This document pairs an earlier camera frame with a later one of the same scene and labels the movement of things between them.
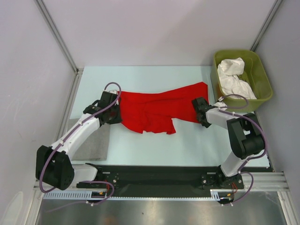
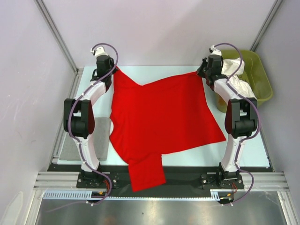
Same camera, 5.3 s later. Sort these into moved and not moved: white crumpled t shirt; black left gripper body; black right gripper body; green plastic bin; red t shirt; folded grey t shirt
Moved: black right gripper body; black left gripper body; red t shirt
Not moved: folded grey t shirt; white crumpled t shirt; green plastic bin
